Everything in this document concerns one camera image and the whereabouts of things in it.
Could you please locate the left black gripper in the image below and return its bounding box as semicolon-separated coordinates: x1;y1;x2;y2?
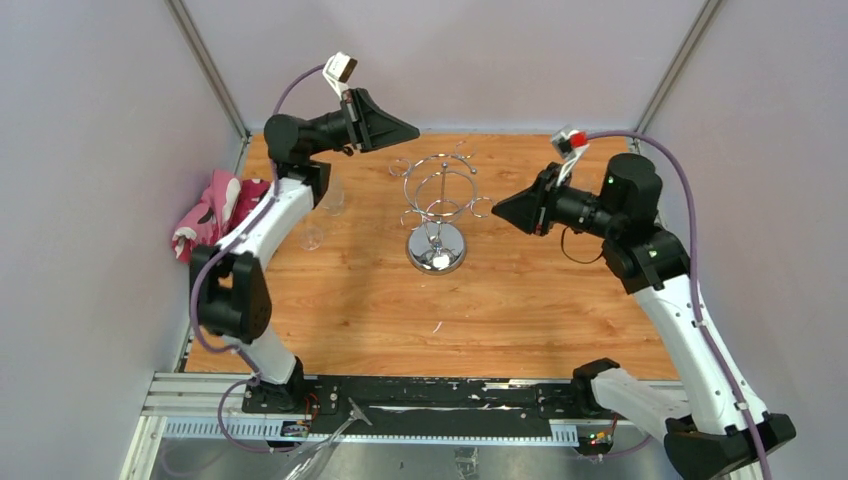
306;89;418;158

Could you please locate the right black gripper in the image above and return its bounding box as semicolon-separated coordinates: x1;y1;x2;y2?
490;162;621;240

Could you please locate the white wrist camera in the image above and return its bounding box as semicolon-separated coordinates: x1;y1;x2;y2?
322;51;358;99
550;125;589;186

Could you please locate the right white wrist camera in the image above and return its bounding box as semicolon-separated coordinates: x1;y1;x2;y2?
550;125;589;186

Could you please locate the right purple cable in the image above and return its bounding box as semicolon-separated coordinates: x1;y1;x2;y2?
568;129;775;480

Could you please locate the left aluminium frame post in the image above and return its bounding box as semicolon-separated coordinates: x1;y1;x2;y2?
164;0;249;138

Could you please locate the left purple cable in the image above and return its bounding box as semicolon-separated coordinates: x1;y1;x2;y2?
188;62;329;455

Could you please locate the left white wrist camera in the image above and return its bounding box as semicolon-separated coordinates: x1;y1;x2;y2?
322;51;358;99

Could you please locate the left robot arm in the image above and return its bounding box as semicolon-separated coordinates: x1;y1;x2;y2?
189;88;420;413

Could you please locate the chrome wine glass rack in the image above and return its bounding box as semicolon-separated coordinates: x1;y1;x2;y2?
388;140;494;276

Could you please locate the aluminium frame post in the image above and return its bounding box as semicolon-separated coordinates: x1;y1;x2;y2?
164;0;249;138
635;0;725;133

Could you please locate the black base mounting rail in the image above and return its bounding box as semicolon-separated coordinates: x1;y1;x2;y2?
241;375;625;450

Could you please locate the pink camouflage cloth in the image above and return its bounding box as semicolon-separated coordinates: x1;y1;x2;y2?
171;170;271;264

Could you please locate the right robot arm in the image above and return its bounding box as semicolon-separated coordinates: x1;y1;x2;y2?
492;153;796;479

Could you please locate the right aluminium frame post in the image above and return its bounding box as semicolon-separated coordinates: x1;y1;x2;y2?
635;0;725;133

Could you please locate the purple cable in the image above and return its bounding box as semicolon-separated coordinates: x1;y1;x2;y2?
188;62;329;455
568;129;775;480

